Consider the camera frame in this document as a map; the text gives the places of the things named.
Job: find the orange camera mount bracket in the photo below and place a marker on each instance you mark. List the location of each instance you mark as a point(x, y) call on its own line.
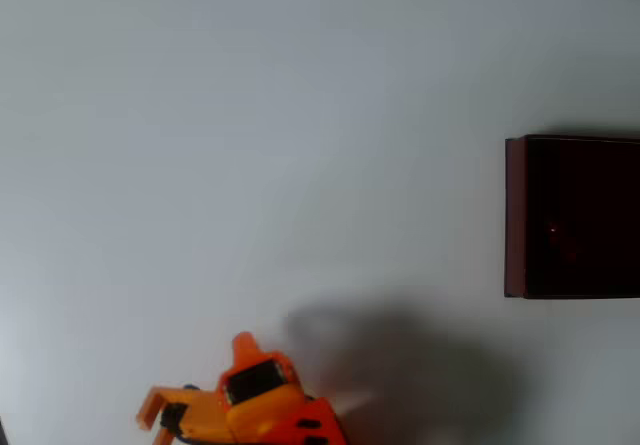
point(205, 407)

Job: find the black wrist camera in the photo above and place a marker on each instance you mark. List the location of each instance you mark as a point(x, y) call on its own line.
point(174, 413)

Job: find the red lego minifigure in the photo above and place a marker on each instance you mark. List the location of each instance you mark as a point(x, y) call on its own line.
point(552, 229)

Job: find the dark red open box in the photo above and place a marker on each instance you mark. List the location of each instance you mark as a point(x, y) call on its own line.
point(575, 180)

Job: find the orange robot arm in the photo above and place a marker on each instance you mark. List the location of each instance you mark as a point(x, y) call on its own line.
point(320, 420)

